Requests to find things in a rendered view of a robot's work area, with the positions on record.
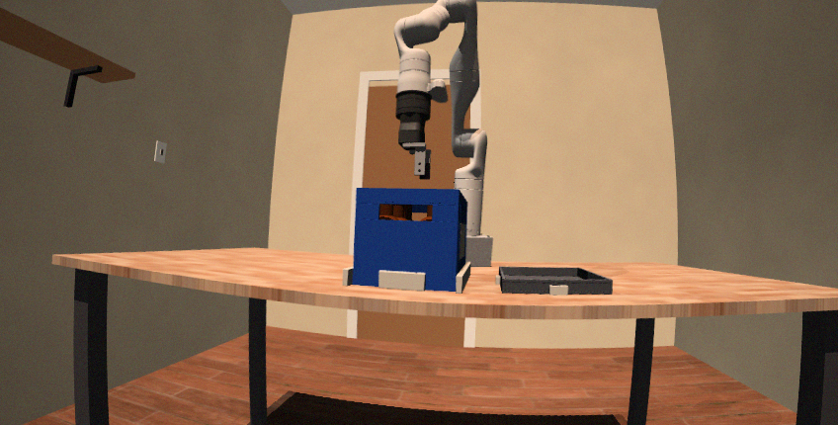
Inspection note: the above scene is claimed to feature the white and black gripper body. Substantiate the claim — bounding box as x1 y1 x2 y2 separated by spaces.
396 70 448 150

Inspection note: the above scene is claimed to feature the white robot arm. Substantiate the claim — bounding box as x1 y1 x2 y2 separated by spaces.
394 0 487 236

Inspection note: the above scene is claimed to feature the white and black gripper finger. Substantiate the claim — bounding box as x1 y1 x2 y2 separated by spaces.
409 149 431 180
403 143 426 176

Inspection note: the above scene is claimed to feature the blue crate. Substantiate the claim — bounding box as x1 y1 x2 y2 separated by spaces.
352 188 467 292

